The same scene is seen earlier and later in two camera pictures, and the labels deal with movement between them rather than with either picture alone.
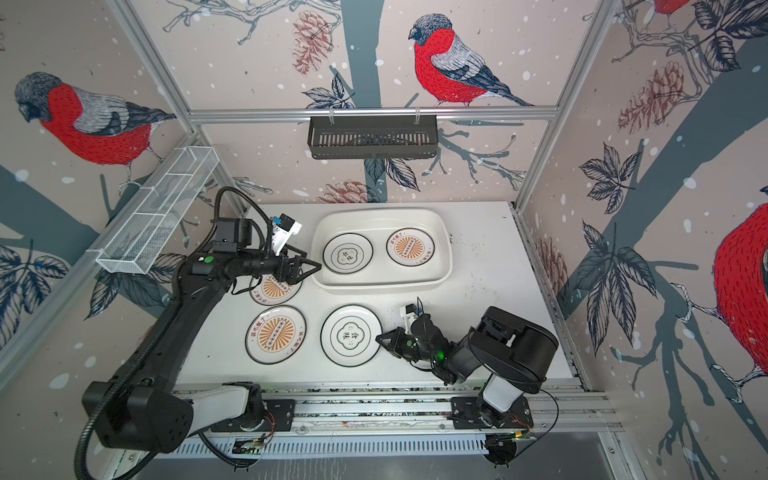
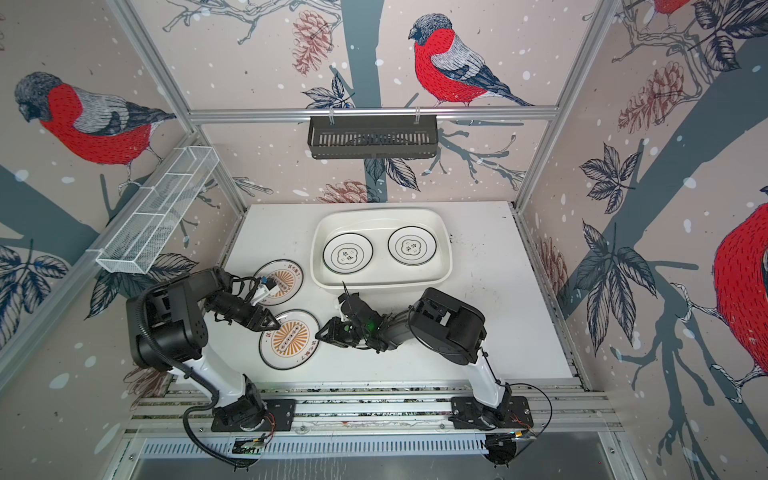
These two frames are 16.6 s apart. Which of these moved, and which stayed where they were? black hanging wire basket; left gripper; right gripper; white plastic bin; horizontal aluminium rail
Moved: right gripper; left gripper
Stayed: white plastic bin; black hanging wire basket; horizontal aluminium rail
